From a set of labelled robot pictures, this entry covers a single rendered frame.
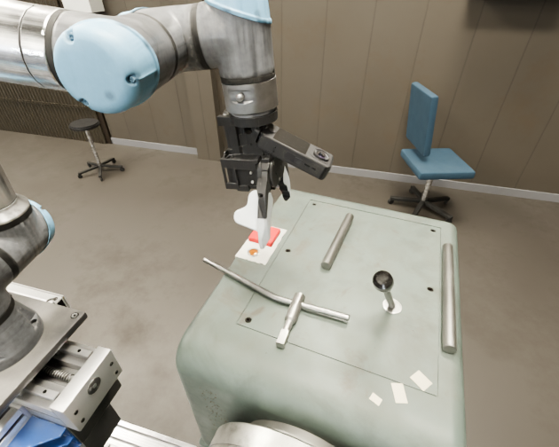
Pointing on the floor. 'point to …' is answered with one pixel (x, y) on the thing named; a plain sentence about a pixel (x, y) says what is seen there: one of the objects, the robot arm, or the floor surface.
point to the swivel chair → (423, 154)
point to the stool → (91, 145)
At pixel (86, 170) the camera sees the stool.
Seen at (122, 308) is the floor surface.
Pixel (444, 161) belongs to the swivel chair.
